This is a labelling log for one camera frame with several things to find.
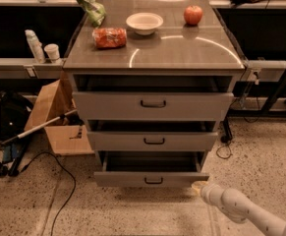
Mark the red apple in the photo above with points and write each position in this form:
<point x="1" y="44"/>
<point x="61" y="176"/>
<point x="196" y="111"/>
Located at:
<point x="193" y="15"/>

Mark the grey top drawer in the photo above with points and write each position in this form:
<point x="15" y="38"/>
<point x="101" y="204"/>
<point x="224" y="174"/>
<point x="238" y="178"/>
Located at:
<point x="152" y="98"/>

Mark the grey bottom drawer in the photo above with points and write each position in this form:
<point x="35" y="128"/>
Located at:
<point x="177" y="169"/>

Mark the brown cardboard box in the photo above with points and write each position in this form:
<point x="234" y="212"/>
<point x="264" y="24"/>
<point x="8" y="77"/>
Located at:
<point x="55" y="109"/>

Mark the grey middle drawer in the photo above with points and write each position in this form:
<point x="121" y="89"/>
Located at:
<point x="151" y="136"/>

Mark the orange snack packet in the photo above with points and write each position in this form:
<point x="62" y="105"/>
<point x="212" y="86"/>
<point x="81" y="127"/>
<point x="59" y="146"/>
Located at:
<point x="109" y="37"/>

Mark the white plastic bottle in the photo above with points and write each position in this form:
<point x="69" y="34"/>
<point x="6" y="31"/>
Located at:
<point x="35" y="46"/>

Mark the green chip bag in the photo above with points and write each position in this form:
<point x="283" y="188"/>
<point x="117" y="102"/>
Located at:
<point x="95" y="11"/>

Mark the grey drawer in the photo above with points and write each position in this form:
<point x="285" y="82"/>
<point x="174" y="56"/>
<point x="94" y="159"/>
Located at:
<point x="177" y="169"/>
<point x="151" y="136"/>
<point x="152" y="98"/>

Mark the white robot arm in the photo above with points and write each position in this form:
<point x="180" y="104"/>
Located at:
<point x="239" y="208"/>

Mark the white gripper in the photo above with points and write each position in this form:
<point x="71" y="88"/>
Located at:
<point x="208" y="193"/>

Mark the white bowl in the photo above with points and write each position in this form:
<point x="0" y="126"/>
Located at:
<point x="144" y="23"/>

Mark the white and black pole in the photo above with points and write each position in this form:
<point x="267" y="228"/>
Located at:
<point x="34" y="129"/>

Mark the black backpack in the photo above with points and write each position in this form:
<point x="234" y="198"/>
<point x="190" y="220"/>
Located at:
<point x="14" y="114"/>

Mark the grey drawer cabinet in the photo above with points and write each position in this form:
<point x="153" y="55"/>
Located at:
<point x="174" y="49"/>

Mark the white paper cup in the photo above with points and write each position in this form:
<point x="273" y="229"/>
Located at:
<point x="52" y="51"/>

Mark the black table leg frame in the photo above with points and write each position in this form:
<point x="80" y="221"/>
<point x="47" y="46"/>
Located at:
<point x="265" y="111"/>

